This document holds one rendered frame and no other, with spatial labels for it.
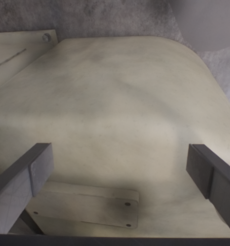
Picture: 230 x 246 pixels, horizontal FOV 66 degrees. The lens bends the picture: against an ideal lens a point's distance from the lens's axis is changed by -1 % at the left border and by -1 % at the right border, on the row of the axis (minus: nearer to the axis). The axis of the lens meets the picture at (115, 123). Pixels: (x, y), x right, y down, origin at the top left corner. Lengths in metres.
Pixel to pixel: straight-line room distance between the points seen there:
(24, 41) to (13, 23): 0.10
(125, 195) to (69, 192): 0.13
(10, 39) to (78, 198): 0.77
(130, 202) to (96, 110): 0.23
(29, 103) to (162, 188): 0.35
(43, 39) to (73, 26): 0.14
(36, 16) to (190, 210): 0.93
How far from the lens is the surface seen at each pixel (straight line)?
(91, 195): 0.45
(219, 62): 0.94
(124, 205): 0.46
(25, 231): 0.89
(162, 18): 0.84
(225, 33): 0.91
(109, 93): 0.40
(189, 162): 0.17
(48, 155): 0.16
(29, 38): 0.95
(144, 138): 0.32
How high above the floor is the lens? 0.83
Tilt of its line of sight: 50 degrees down
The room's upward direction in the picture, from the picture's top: 167 degrees counter-clockwise
